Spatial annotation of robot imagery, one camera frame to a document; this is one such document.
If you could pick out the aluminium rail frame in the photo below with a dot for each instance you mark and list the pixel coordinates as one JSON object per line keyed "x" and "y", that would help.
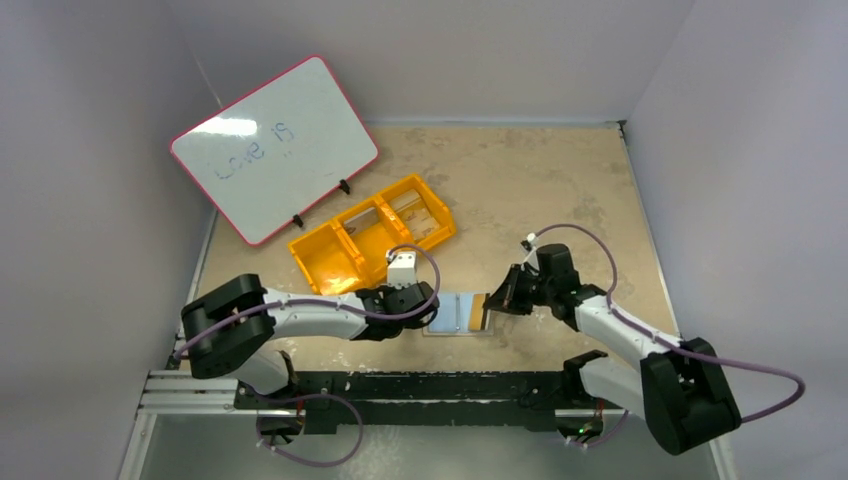
{"x": 511, "y": 190}

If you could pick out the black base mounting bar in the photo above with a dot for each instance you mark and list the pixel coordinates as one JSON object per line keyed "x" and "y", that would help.
{"x": 537, "y": 401}

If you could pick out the white board with pink frame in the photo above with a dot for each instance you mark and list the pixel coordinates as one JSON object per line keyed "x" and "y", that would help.
{"x": 278, "y": 150}

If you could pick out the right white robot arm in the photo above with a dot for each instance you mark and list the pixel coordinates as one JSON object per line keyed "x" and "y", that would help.
{"x": 672, "y": 384}

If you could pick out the yellow plastic compartment tray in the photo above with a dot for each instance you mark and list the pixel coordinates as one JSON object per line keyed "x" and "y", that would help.
{"x": 334, "y": 262}

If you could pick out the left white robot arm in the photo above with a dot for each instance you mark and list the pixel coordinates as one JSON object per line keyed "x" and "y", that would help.
{"x": 228, "y": 330}

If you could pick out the cards in right compartment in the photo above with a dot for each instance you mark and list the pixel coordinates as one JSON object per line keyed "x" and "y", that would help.
{"x": 412, "y": 210}

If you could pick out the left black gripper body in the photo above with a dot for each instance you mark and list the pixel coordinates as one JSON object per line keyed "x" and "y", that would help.
{"x": 421, "y": 299}

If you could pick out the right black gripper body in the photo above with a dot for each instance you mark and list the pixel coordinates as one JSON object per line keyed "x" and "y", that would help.
{"x": 515, "y": 291}

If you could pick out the card in middle compartment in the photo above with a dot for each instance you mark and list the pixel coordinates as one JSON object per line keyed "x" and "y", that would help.
{"x": 361, "y": 221}

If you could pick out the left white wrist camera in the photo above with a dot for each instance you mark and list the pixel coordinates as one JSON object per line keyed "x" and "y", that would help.
{"x": 401, "y": 269}

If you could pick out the black whiteboard stand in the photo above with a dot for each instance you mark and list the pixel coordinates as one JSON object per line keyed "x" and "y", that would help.
{"x": 342, "y": 186}

